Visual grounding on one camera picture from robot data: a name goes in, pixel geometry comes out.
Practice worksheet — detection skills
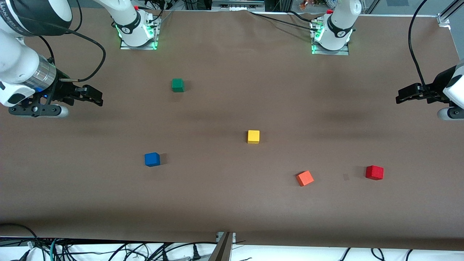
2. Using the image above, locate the red cube block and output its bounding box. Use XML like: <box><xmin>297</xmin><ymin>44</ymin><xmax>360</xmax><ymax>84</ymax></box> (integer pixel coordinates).
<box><xmin>365</xmin><ymin>165</ymin><xmax>384</xmax><ymax>181</ymax></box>

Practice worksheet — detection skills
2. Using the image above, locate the blue cube block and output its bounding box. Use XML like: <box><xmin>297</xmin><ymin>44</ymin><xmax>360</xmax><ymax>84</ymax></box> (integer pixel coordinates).
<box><xmin>144</xmin><ymin>152</ymin><xmax>161</xmax><ymax>167</ymax></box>

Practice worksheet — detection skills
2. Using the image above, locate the orange cube block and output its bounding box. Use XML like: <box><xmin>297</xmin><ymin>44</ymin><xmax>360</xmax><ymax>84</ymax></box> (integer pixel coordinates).
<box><xmin>296</xmin><ymin>170</ymin><xmax>315</xmax><ymax>187</ymax></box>

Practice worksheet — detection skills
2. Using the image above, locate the brown table cover sheet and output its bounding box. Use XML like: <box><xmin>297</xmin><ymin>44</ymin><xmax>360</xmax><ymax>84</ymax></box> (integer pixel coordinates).
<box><xmin>0</xmin><ymin>8</ymin><xmax>464</xmax><ymax>251</ymax></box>

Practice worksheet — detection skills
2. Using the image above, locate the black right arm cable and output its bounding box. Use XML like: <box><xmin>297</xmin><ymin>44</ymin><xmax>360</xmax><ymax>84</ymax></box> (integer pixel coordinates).
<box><xmin>34</xmin><ymin>0</ymin><xmax>107</xmax><ymax>82</ymax></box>

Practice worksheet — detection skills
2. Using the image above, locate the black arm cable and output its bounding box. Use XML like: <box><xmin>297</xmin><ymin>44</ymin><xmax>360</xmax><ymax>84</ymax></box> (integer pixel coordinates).
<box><xmin>34</xmin><ymin>0</ymin><xmax>107</xmax><ymax>82</ymax></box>
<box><xmin>408</xmin><ymin>0</ymin><xmax>437</xmax><ymax>100</ymax></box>

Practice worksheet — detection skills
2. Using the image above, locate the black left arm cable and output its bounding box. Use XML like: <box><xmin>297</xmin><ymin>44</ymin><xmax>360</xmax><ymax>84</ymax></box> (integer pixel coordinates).
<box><xmin>408</xmin><ymin>0</ymin><xmax>437</xmax><ymax>100</ymax></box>

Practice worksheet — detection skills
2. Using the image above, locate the aluminium frame profile corner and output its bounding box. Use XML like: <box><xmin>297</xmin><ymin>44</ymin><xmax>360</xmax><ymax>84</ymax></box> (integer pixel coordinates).
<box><xmin>436</xmin><ymin>0</ymin><xmax>464</xmax><ymax>26</ymax></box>

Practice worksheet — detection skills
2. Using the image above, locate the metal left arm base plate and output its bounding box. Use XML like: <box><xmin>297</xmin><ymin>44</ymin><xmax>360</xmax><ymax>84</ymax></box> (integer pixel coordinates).
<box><xmin>311</xmin><ymin>18</ymin><xmax>350</xmax><ymax>56</ymax></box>

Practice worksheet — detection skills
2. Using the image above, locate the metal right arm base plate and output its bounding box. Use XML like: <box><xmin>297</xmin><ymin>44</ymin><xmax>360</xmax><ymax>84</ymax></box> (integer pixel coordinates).
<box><xmin>120</xmin><ymin>16</ymin><xmax>161</xmax><ymax>51</ymax></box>

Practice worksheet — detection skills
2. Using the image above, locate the black looped cable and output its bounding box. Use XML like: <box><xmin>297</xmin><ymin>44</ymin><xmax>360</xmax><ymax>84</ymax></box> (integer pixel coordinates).
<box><xmin>0</xmin><ymin>223</ymin><xmax>38</xmax><ymax>249</ymax></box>

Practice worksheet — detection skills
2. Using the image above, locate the black cable on table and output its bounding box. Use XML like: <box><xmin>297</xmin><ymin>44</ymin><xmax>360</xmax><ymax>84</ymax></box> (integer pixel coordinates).
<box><xmin>248</xmin><ymin>10</ymin><xmax>327</xmax><ymax>32</ymax></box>

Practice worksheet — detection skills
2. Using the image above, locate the metal bracket with brown bar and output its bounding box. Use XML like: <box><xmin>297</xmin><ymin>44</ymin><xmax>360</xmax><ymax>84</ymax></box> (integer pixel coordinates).
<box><xmin>208</xmin><ymin>232</ymin><xmax>237</xmax><ymax>261</ymax></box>

